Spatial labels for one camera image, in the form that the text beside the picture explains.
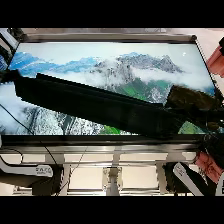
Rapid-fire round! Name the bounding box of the red garment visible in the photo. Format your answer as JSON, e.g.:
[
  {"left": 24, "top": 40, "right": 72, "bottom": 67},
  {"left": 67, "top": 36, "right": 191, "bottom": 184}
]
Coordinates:
[{"left": 206, "top": 44, "right": 224, "bottom": 78}]

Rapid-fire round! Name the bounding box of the pink garment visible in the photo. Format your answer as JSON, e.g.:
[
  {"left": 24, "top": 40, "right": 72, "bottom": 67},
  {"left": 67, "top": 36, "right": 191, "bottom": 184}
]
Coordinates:
[{"left": 194, "top": 150, "right": 224, "bottom": 185}]

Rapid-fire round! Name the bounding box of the silver frame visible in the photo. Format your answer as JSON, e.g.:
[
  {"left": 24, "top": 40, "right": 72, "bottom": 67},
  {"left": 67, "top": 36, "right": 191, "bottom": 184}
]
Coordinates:
[{"left": 0, "top": 134, "right": 208, "bottom": 197}]

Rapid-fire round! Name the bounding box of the black garment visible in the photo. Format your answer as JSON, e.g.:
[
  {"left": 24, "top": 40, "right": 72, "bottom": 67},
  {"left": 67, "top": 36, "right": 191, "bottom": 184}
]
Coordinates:
[{"left": 164, "top": 84, "right": 224, "bottom": 114}]

